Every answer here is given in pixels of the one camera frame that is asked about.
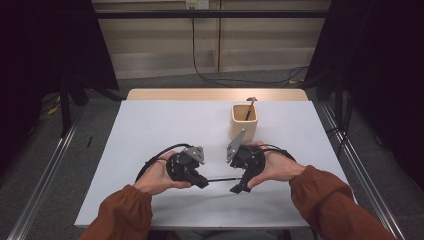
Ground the white wall socket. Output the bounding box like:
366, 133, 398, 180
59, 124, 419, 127
185, 0, 210, 10

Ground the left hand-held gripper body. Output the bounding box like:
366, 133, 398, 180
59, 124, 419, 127
165, 145, 206, 184

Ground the right hand-held gripper cable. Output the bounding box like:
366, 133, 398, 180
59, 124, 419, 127
261, 143, 298, 163

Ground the long black wall cable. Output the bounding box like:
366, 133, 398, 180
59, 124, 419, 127
191, 8, 311, 88

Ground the left hand-held gripper cable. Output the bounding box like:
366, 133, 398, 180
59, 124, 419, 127
134, 143, 195, 183

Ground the white table cover sheet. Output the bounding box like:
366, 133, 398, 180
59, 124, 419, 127
73, 99, 368, 231

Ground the aluminium floor rail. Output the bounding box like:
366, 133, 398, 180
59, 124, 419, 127
319, 102, 407, 240
6, 109, 88, 240

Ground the black stick with square head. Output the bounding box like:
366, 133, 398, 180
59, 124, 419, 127
207, 177, 242, 184

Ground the beige square cup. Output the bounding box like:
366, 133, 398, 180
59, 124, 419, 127
229, 103, 259, 143

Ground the person's left hand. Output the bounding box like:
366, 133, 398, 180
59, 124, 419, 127
133, 149, 194, 197

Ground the black stick with orange tip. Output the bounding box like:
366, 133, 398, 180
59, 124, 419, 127
244, 96, 258, 122

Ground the light wooden table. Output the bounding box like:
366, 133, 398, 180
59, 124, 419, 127
126, 88, 309, 102

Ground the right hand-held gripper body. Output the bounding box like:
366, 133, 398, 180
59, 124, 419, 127
225, 128, 268, 179

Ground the hand-held gripper cable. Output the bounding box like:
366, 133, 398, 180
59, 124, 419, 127
134, 143, 195, 183
261, 143, 298, 163

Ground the black horizontal bar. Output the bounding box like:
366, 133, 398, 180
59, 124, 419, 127
94, 9, 329, 19

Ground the black stand post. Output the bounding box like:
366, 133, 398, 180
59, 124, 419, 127
58, 76, 73, 138

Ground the dark curtain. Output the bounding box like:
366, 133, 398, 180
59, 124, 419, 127
0, 0, 120, 181
304, 0, 424, 191

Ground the person's right hand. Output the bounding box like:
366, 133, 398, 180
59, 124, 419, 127
246, 140, 307, 190

